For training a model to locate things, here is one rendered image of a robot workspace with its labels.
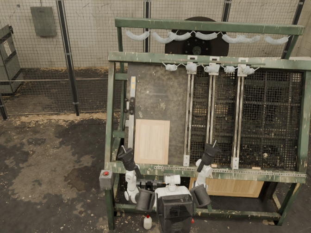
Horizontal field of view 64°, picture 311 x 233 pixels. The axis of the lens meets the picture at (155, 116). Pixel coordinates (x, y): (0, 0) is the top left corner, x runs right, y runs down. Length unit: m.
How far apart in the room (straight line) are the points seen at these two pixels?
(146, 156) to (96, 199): 1.18
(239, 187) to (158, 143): 1.25
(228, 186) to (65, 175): 2.35
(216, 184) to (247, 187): 0.39
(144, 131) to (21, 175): 2.23
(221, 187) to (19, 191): 2.75
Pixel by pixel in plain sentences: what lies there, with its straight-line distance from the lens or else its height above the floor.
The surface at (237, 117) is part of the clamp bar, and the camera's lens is 2.82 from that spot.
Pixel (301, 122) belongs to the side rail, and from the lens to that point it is 3.13.
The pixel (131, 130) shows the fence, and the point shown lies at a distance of 2.75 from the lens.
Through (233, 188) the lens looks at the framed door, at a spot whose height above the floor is 0.39.
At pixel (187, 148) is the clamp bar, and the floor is 1.07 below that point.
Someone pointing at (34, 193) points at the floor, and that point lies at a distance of 4.00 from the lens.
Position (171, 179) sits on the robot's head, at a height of 1.43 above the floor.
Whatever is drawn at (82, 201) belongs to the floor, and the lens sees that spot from 3.70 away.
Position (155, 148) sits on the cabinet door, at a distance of 2.78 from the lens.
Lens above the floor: 2.83
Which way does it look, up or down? 33 degrees down
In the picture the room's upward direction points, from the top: 2 degrees clockwise
